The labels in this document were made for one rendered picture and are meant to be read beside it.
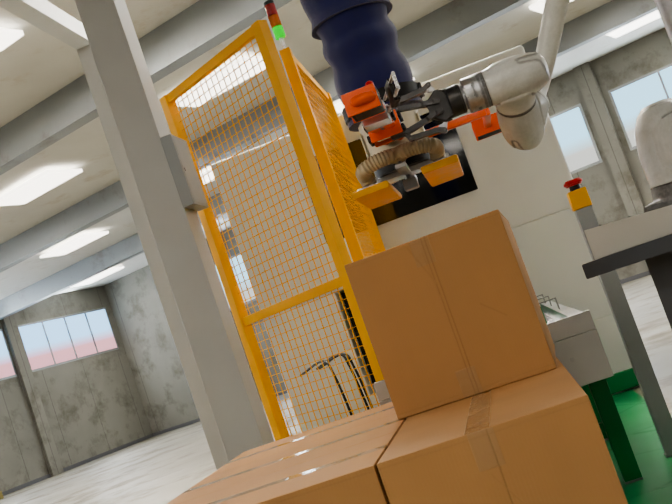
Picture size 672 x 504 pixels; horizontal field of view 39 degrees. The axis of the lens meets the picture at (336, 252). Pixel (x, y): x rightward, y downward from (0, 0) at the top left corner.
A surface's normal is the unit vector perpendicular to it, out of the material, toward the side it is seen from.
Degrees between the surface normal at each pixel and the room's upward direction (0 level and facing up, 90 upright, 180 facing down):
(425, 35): 90
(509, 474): 90
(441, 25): 90
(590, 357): 90
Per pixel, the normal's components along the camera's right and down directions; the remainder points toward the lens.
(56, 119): -0.51, 0.11
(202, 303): -0.16, -0.04
